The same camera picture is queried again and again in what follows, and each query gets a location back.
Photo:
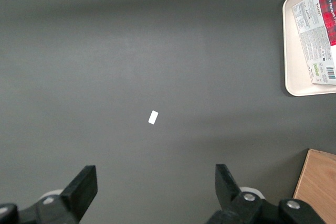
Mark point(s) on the red tartan shortbread box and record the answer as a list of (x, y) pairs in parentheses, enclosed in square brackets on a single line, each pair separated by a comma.
[(315, 37)]

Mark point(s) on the small white paper tag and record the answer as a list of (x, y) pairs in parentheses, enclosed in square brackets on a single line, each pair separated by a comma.
[(153, 117)]

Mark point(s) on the beige plastic tray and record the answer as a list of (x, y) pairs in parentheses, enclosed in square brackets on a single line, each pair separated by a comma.
[(291, 64)]

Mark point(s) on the wooden drawer cabinet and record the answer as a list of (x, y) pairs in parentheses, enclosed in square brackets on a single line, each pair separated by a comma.
[(320, 184)]

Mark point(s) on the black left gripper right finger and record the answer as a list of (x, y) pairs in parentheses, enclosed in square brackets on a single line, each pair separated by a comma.
[(231, 197)]

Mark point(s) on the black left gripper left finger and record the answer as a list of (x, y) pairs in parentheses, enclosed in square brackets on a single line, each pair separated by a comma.
[(78, 195)]

